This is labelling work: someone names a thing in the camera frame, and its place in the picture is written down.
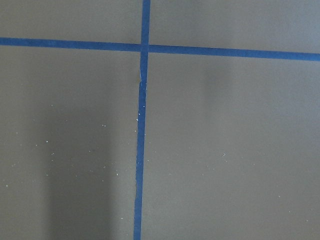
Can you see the blue tape line right crosswise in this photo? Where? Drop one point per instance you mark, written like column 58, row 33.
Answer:
column 162, row 49

